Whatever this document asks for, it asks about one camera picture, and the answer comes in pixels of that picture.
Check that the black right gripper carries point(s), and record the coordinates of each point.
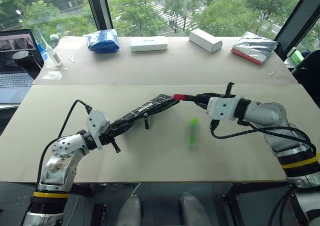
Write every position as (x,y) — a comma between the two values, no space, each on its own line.
(216,96)

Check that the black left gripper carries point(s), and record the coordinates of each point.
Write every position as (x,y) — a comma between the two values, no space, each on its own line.
(106,137)

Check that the red-capped marker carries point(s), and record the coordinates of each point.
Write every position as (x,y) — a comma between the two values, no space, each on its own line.
(179,97)

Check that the black grid pouch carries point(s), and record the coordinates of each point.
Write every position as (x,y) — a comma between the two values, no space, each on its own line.
(150,108)

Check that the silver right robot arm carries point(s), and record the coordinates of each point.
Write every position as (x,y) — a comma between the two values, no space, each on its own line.
(265,113)

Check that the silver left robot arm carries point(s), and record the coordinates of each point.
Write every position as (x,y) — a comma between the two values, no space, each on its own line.
(62,148)

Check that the green highlighter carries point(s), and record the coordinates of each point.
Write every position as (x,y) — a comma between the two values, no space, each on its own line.
(192,133)

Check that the long white carton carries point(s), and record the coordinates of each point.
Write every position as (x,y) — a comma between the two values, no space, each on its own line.
(205,41)

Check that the clear bag with red-edged item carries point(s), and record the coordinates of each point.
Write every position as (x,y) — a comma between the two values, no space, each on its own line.
(253,48)

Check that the flat white box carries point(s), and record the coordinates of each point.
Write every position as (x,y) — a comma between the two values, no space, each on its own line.
(148,44)

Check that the small white plastic piece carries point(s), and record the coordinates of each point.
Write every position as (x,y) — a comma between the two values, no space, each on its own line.
(72,59)

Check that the dark grey rounded shape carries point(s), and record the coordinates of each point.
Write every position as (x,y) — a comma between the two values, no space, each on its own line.
(130,212)
(193,211)

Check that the clear plastic bag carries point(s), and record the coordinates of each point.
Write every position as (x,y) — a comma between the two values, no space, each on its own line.
(53,73)

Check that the blue plastic-wrapped package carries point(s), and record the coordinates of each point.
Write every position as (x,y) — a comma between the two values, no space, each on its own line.
(102,41)

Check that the white glue syringe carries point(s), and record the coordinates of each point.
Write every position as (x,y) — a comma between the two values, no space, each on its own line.
(53,55)

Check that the green and white box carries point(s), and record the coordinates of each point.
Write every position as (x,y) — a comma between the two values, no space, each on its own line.
(296,56)

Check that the blue packet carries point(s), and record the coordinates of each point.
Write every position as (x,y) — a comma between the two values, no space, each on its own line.
(42,51)

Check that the grey-green small figure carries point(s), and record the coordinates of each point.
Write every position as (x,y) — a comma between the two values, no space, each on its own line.
(54,39)

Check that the black chair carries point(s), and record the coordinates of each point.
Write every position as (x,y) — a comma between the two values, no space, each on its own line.
(308,68)

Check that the black cylindrical device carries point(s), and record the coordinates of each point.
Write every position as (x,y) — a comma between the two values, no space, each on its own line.
(26,61)

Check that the black window pillar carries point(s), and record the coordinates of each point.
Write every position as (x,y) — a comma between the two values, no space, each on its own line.
(297,13)
(98,5)

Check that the open laptop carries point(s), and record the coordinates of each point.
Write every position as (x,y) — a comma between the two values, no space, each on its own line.
(12,60)

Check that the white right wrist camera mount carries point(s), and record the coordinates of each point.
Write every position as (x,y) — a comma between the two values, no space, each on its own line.
(222,108)

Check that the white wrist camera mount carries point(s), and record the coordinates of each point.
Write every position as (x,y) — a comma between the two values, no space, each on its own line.
(96,120)
(222,108)

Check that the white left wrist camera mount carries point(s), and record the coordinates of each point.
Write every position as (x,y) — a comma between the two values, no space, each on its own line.
(96,120)

